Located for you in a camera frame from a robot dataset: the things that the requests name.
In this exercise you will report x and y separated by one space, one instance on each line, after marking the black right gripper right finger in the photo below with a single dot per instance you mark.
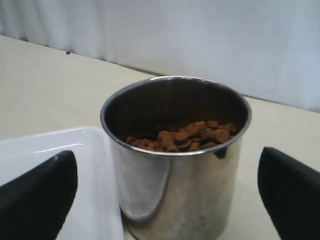
290 192

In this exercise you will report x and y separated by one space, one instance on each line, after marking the steel mug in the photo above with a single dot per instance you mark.
175 142

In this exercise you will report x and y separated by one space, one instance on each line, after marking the white plastic tray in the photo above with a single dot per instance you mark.
95 213

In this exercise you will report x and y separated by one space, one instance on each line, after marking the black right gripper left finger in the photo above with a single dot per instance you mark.
34 206

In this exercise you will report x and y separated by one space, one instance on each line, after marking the white curtain backdrop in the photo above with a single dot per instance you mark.
266 49

